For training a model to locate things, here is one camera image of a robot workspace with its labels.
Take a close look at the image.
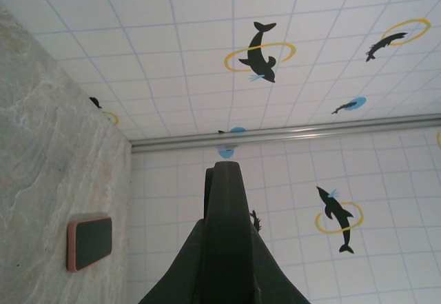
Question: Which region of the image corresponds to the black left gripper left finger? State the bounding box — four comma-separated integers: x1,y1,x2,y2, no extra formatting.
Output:
137,165,214,304

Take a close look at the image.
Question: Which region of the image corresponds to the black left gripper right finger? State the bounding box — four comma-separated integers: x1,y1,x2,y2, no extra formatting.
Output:
202,161,311,304

